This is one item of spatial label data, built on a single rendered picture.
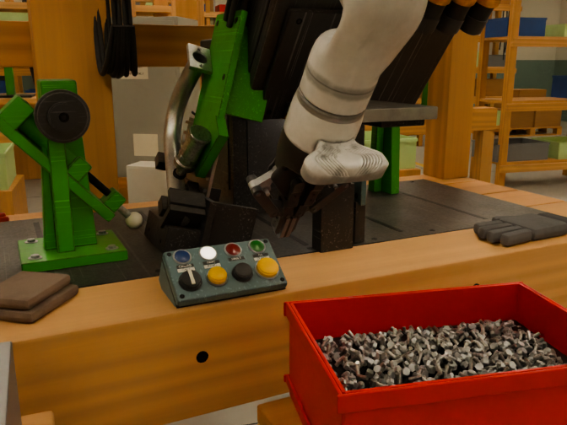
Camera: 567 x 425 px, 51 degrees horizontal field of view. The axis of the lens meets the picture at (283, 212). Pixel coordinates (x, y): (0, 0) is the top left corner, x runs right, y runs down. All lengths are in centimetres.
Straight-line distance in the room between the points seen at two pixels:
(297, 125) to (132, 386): 38
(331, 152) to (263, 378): 37
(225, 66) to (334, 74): 44
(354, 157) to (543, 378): 27
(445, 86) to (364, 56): 116
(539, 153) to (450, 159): 472
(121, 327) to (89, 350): 4
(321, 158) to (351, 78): 8
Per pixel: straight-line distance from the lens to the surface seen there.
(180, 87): 106
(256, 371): 82
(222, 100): 95
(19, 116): 93
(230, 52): 96
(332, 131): 58
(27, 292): 77
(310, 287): 81
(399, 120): 90
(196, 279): 75
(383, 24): 51
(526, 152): 630
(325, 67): 55
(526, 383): 61
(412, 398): 56
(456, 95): 170
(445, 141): 169
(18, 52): 136
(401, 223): 115
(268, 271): 78
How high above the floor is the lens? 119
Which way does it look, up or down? 14 degrees down
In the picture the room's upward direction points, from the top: straight up
